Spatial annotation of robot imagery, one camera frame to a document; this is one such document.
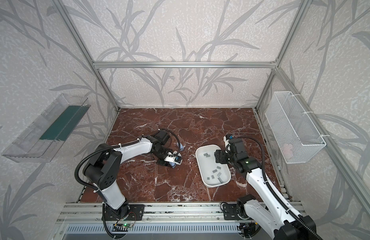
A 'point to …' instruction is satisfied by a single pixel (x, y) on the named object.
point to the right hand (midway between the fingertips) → (221, 148)
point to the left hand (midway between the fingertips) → (174, 155)
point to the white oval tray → (211, 173)
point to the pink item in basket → (287, 150)
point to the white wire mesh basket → (298, 140)
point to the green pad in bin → (65, 123)
